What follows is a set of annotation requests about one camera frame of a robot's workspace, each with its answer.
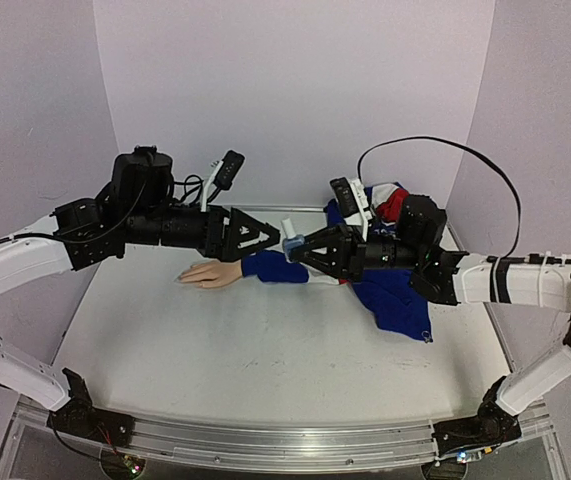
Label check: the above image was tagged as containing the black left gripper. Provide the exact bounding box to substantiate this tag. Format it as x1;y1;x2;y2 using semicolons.
127;204;285;263

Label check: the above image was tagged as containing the nail polish bottle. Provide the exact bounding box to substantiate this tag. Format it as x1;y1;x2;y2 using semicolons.
281;217;306;263

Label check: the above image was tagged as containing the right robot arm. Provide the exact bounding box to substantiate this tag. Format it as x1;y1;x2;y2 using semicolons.
282;195;571;417

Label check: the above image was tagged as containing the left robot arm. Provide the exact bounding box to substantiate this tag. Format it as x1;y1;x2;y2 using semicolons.
0;146;280;437

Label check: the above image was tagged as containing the mannequin hand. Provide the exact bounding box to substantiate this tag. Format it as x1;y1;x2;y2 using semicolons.
176;260;243;289

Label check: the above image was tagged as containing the blue white red jacket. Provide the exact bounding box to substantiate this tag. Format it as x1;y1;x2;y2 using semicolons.
240;182;433;343

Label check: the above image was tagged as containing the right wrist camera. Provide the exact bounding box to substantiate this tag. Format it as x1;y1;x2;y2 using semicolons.
330;177;373;241

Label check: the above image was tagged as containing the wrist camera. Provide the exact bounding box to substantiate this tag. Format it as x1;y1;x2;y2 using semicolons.
200;150;245;212
330;177;373;241

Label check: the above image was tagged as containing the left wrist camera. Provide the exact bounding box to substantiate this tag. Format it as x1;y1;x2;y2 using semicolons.
200;150;245;212

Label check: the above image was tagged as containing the black right camera cable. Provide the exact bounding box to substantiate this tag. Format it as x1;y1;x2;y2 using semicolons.
356;136;523;259

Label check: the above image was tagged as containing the aluminium front rail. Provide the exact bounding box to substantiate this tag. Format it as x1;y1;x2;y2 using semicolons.
9;409;556;474

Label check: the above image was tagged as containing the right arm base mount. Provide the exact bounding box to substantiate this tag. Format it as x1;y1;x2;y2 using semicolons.
432;376;522;459

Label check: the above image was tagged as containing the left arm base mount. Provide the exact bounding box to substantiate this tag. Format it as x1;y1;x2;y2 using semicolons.
47;368;135;448

